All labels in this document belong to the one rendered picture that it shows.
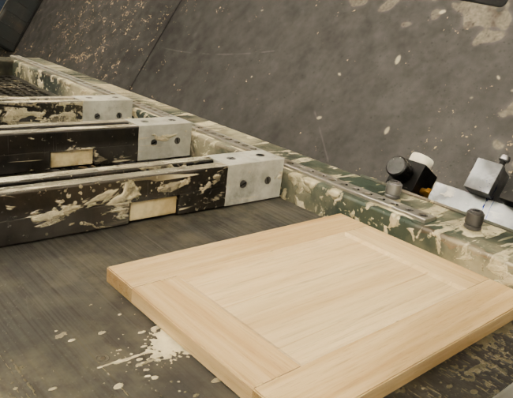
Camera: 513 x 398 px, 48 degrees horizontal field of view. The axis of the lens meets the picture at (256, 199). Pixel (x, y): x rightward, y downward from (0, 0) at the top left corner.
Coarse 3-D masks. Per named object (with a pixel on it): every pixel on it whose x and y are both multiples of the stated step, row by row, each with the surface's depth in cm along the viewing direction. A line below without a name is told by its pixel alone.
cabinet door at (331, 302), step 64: (192, 256) 70; (256, 256) 72; (320, 256) 75; (384, 256) 78; (192, 320) 56; (256, 320) 58; (320, 320) 60; (384, 320) 61; (448, 320) 62; (512, 320) 68; (256, 384) 48; (320, 384) 49; (384, 384) 50
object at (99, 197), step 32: (160, 160) 89; (192, 160) 91; (224, 160) 93; (256, 160) 95; (0, 192) 68; (32, 192) 71; (64, 192) 74; (96, 192) 77; (128, 192) 80; (160, 192) 84; (192, 192) 88; (224, 192) 92; (256, 192) 97; (0, 224) 69; (32, 224) 72; (64, 224) 75; (96, 224) 78
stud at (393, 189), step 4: (392, 180) 91; (396, 180) 91; (388, 184) 90; (392, 184) 90; (396, 184) 90; (400, 184) 90; (388, 188) 90; (392, 188) 90; (396, 188) 90; (400, 188) 90; (388, 192) 90; (392, 192) 90; (396, 192) 90; (400, 192) 90; (388, 196) 90; (392, 196) 90; (396, 196) 90
